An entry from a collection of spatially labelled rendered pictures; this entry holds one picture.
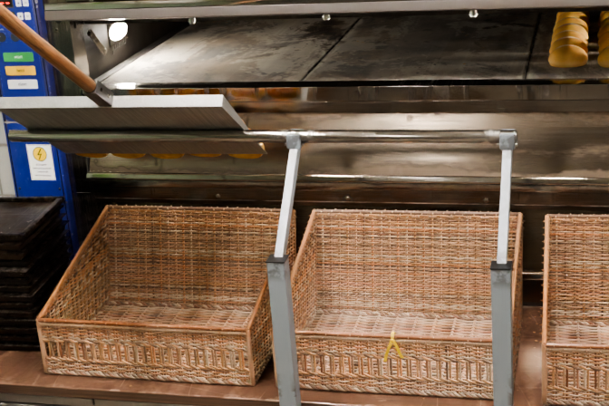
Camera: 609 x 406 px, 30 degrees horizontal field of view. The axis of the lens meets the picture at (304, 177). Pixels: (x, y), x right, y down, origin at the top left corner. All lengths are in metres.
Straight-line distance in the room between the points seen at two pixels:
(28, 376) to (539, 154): 1.39
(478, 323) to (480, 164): 0.41
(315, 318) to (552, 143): 0.76
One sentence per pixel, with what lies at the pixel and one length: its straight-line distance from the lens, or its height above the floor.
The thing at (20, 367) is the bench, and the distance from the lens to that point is 3.00.
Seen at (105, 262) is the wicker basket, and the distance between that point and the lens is 3.21.
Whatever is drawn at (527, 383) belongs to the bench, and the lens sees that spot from 2.71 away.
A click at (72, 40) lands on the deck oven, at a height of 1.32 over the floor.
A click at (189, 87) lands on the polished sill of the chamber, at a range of 3.05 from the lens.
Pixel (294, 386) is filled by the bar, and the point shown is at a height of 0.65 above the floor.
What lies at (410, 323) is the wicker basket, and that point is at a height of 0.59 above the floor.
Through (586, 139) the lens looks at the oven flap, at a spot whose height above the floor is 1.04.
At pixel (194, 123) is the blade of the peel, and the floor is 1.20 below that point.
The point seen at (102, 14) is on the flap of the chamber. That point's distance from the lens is 2.92.
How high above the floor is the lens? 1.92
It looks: 19 degrees down
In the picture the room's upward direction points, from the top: 5 degrees counter-clockwise
